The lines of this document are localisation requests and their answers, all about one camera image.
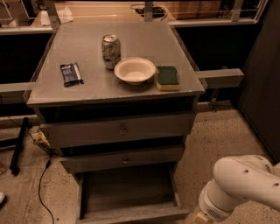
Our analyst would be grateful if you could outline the dark blue snack packet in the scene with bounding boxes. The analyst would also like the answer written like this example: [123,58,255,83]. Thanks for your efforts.
[59,62,84,88]

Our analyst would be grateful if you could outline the white paper bowl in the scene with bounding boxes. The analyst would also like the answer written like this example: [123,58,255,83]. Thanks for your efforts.
[114,57,157,85]

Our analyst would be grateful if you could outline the grey rail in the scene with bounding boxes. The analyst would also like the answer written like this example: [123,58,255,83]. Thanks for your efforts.
[0,82,35,104]
[196,68,244,89]

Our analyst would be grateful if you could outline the grey wooden drawer cabinet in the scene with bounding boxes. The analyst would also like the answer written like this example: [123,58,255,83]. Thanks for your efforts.
[26,20,207,224]

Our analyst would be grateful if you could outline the dark right side cabinet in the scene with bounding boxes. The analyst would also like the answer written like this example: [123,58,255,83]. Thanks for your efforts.
[237,0,280,162]

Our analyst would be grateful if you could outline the grey right side rail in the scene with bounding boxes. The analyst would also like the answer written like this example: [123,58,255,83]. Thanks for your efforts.
[196,68,244,89]

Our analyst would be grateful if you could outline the white crumpled paper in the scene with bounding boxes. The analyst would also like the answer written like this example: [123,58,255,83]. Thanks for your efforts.
[57,7,74,24]

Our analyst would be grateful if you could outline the grey middle drawer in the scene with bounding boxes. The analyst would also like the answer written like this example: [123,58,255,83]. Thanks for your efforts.
[59,144,185,173]

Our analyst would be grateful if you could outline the black floor cable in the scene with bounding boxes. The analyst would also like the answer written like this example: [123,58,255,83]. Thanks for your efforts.
[38,158,56,224]

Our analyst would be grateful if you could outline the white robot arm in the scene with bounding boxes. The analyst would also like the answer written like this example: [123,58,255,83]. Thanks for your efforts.
[193,155,280,224]

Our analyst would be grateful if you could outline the green white soda can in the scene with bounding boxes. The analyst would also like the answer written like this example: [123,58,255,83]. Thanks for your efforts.
[101,34,121,70]

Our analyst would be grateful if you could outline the grey drawer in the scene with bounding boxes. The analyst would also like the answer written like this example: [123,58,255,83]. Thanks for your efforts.
[59,144,185,173]
[75,163,189,224]
[41,112,196,148]

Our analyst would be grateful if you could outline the grey left side rail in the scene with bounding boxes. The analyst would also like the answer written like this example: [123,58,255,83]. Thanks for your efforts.
[0,82,35,104]

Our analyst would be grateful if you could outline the green yellow sponge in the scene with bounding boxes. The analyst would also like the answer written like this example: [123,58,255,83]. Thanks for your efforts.
[156,66,180,91]

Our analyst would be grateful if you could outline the grey top drawer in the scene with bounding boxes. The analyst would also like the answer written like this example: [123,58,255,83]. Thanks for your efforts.
[41,112,196,148]

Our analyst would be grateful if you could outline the grey bottom drawer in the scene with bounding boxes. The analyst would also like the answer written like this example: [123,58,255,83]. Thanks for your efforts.
[75,163,189,224]

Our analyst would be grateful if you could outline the black bar on floor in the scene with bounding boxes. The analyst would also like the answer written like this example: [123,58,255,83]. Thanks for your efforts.
[10,117,29,175]

